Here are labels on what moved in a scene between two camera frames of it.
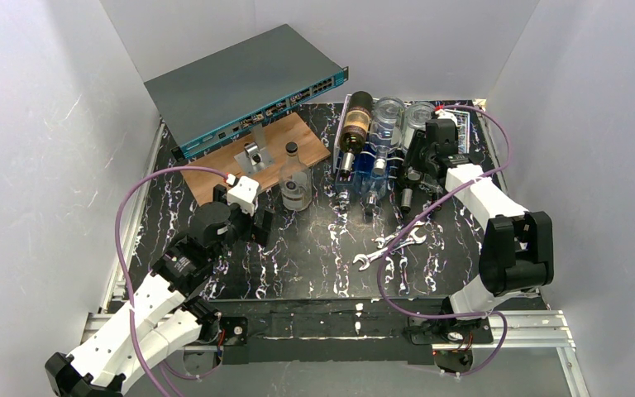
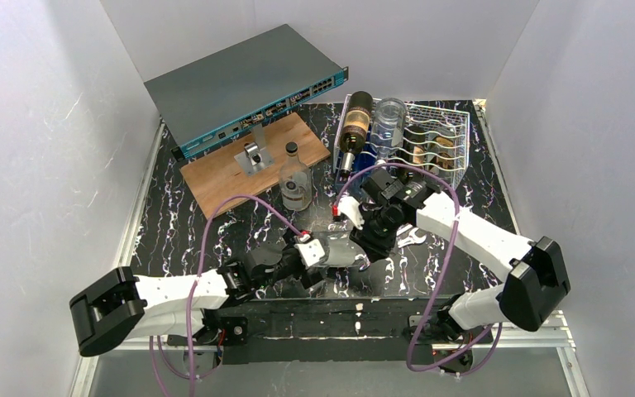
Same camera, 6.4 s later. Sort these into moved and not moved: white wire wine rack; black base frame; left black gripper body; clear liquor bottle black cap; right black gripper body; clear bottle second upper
Moved: left black gripper body; right black gripper body
Not moved: black base frame; clear bottle second upper; clear liquor bottle black cap; white wire wine rack
